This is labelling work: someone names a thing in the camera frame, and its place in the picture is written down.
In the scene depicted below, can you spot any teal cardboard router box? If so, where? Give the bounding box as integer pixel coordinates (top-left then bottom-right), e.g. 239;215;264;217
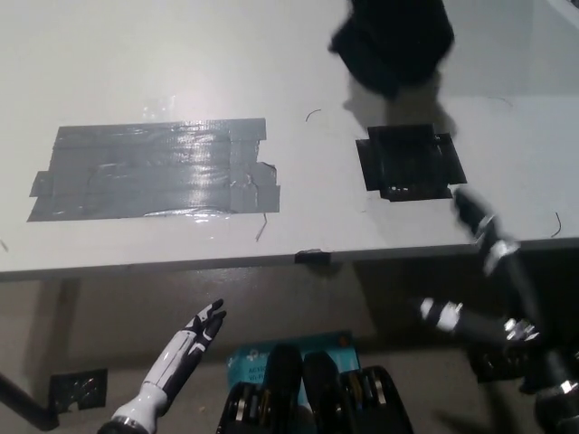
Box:
225;330;362;400

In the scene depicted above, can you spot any clear tape piece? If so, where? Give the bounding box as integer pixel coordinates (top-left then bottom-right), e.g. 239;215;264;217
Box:
142;95;178;122

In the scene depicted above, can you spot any black metal bar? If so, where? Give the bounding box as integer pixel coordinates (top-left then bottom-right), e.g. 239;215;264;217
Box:
0;371;61;431

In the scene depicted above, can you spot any black tape square patch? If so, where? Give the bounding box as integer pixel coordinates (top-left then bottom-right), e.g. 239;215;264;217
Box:
355;123;468;203

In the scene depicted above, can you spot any grey table leg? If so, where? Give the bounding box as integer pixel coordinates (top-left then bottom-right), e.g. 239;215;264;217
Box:
34;277;83;363

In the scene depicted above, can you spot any person bare hand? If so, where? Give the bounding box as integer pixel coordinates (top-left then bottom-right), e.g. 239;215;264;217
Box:
342;71;459;137

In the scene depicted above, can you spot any black tape patch on floor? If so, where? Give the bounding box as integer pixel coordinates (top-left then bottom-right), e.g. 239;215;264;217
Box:
48;367;109;413

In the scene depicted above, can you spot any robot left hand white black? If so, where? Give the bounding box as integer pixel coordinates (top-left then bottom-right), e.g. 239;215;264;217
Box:
140;297;227;401

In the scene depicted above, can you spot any black t-shirt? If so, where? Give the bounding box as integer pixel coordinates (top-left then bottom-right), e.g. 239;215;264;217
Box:
327;0;456;99

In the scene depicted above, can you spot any robot right hand white black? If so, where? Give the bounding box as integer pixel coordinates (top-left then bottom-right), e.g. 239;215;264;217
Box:
417;186;579;399

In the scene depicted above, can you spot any small black tape strip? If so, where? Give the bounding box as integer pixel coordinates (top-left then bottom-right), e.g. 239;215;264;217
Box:
294;248;334;266

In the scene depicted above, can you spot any grey duct tape patch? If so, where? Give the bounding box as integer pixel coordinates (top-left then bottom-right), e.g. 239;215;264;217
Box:
26;118;282;223

